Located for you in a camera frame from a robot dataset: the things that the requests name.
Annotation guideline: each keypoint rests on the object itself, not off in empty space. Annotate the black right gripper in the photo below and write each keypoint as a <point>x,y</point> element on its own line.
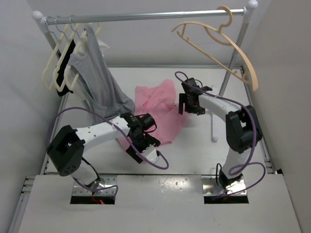
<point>198,110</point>

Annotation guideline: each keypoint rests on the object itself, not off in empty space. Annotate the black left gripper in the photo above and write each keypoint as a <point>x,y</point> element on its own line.
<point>150,140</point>

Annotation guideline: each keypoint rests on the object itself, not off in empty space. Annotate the pink t-shirt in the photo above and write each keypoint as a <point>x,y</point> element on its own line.
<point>160,103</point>

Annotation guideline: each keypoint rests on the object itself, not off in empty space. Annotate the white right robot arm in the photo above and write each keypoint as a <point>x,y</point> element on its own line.
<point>242,128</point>

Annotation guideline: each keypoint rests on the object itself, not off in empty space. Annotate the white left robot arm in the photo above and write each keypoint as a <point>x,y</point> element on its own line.
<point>67,148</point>

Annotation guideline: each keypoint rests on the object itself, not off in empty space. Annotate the tan plastic hanger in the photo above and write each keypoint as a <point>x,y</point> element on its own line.
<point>212,41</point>

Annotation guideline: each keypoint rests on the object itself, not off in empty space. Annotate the grey t-shirt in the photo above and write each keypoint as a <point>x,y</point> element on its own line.
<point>95,85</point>

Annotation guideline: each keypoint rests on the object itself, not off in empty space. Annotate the cream hanger with black garment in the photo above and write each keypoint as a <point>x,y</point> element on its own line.
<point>74,33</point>

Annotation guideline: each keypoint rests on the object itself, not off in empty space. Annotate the cream hanger outer left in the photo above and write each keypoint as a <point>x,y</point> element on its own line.
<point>58,44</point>

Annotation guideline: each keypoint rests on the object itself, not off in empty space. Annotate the white front cover panel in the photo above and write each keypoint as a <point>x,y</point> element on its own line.
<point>158,204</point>

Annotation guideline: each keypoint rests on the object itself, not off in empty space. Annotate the white garment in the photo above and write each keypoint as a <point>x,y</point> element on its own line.
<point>83,48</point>

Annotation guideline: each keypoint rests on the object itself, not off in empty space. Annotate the silver clothes rack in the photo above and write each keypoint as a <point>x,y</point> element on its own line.
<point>43,22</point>

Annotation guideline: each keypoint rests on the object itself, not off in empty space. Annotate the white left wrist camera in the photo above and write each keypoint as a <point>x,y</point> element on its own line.
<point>150,154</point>

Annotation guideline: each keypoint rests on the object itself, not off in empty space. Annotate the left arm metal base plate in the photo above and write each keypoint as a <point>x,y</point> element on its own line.
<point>105,187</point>

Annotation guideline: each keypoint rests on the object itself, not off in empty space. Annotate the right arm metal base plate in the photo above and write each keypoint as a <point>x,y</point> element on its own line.
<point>210,188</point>

